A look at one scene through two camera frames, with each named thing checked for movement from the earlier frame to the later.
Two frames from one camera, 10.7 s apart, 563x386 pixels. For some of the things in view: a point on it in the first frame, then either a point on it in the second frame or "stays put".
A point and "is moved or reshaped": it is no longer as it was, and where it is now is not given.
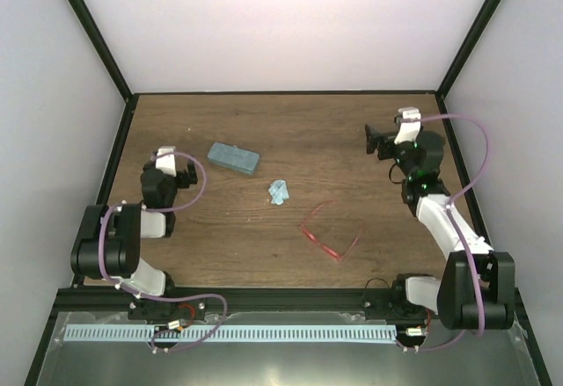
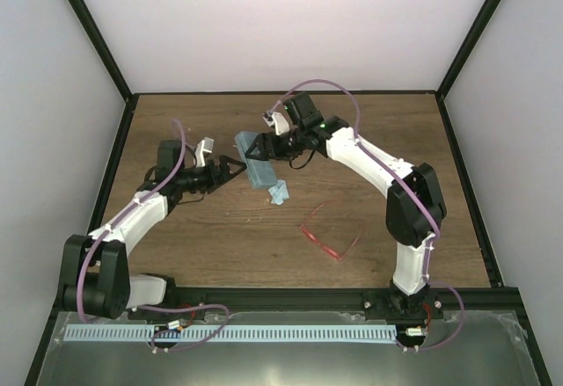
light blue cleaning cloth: [278, 191] stays put
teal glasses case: [234, 156] is moved or reshaped
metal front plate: [504, 358] stays put
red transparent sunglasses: [311, 238] stays put
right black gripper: [373, 142] to [275, 151]
